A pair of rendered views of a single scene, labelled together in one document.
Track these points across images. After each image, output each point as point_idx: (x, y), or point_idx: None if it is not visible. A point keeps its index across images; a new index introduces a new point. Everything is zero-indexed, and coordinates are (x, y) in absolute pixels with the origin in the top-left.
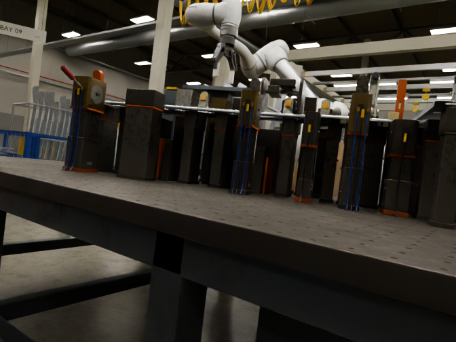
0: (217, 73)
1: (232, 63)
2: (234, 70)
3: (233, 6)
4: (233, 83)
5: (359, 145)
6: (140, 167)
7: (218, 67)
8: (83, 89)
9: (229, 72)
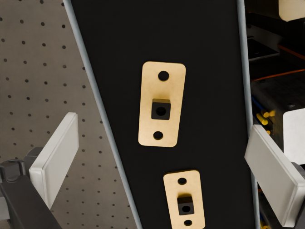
0: (268, 134)
1: (58, 224)
2: (35, 166)
3: None
4: (67, 114)
5: None
6: None
7: (287, 158)
8: None
9: (53, 199)
